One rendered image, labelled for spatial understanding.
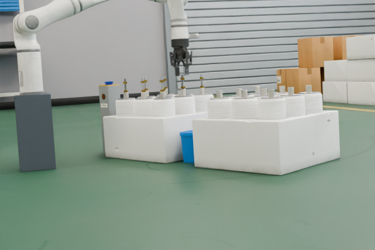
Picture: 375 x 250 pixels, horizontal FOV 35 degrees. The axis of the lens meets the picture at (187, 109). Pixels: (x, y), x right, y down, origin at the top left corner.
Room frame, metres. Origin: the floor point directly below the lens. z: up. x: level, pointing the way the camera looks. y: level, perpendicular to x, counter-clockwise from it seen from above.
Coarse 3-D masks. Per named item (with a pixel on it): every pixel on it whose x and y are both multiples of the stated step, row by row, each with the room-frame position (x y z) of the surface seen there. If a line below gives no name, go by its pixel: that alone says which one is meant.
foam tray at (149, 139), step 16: (112, 128) 2.56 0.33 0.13; (128, 128) 2.48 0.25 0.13; (144, 128) 2.41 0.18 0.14; (160, 128) 2.34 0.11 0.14; (176, 128) 2.37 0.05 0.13; (192, 128) 2.44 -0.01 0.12; (112, 144) 2.56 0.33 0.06; (128, 144) 2.48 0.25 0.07; (144, 144) 2.41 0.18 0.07; (160, 144) 2.34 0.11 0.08; (176, 144) 2.37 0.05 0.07; (144, 160) 2.42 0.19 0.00; (160, 160) 2.35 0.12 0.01; (176, 160) 2.37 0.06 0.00
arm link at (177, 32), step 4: (172, 28) 2.50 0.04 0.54; (176, 28) 2.48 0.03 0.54; (180, 28) 2.48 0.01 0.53; (184, 28) 2.49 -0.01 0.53; (172, 32) 2.49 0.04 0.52; (176, 32) 2.48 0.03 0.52; (180, 32) 2.48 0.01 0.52; (184, 32) 2.49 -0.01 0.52; (188, 32) 2.51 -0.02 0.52; (172, 36) 2.49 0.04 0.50; (176, 36) 2.48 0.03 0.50; (180, 36) 2.48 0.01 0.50; (184, 36) 2.49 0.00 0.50; (188, 36) 2.51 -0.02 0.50; (192, 36) 2.52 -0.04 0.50; (196, 36) 2.51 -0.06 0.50
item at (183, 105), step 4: (176, 100) 2.48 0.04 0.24; (180, 100) 2.47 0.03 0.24; (184, 100) 2.47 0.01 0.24; (188, 100) 2.47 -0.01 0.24; (192, 100) 2.49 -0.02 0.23; (176, 104) 2.48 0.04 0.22; (180, 104) 2.47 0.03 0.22; (184, 104) 2.47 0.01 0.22; (188, 104) 2.47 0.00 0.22; (192, 104) 2.48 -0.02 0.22; (176, 108) 2.48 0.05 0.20; (180, 108) 2.47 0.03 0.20; (184, 108) 2.47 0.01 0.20; (188, 108) 2.47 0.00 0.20; (192, 108) 2.48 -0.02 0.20; (176, 112) 2.48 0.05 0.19; (180, 112) 2.47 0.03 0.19; (184, 112) 2.47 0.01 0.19; (188, 112) 2.47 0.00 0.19; (192, 112) 2.48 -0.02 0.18
